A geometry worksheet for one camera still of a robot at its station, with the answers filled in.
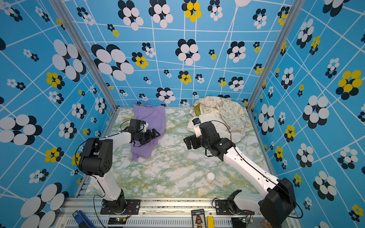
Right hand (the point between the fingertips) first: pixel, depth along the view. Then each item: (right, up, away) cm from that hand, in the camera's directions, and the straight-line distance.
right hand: (192, 136), depth 79 cm
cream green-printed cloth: (+31, +15, +28) cm, 44 cm away
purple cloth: (-29, +12, +34) cm, 46 cm away
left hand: (-24, -2, +19) cm, 31 cm away
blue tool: (-53, -39, -12) cm, 67 cm away
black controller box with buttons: (+3, -39, -9) cm, 41 cm away
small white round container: (+10, -22, -2) cm, 24 cm away
